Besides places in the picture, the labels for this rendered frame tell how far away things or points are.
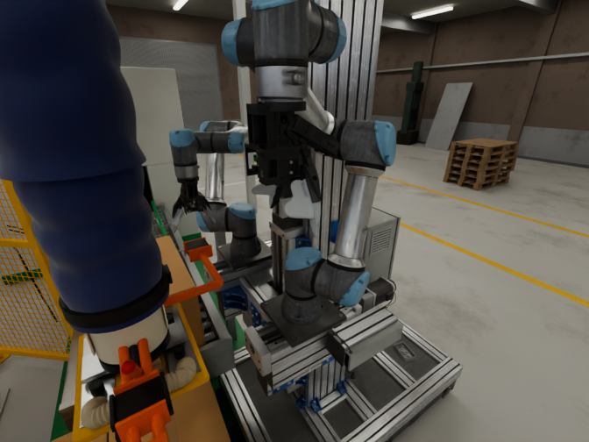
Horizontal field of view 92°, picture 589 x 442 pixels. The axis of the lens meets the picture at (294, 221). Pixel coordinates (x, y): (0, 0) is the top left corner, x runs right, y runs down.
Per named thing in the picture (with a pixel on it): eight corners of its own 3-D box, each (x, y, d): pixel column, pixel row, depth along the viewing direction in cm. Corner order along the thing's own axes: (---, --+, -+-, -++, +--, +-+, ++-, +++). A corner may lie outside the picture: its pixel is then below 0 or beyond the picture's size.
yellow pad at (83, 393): (80, 341, 85) (74, 328, 83) (118, 327, 90) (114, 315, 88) (74, 450, 59) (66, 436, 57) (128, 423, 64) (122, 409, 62)
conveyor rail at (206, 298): (162, 217, 332) (159, 203, 324) (167, 217, 334) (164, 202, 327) (224, 367, 150) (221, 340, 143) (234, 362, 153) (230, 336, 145)
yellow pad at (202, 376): (149, 317, 95) (145, 304, 93) (180, 305, 100) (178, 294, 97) (170, 401, 69) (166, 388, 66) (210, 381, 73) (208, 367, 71)
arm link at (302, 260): (296, 272, 103) (296, 238, 98) (329, 284, 97) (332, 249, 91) (278, 289, 94) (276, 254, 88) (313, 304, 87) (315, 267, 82)
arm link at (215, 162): (227, 231, 124) (230, 115, 133) (193, 231, 124) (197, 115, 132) (232, 233, 136) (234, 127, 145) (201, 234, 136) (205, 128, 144)
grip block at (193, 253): (185, 253, 112) (182, 241, 110) (206, 247, 116) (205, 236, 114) (190, 262, 106) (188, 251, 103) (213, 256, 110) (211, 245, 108)
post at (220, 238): (226, 336, 221) (211, 219, 181) (235, 332, 225) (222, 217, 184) (229, 342, 216) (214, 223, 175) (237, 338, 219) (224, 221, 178)
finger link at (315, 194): (301, 210, 46) (285, 160, 47) (311, 207, 46) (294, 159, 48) (316, 200, 42) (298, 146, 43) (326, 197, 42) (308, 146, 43)
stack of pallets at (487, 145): (479, 192, 551) (491, 147, 516) (441, 181, 615) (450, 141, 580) (510, 183, 604) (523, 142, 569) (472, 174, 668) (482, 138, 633)
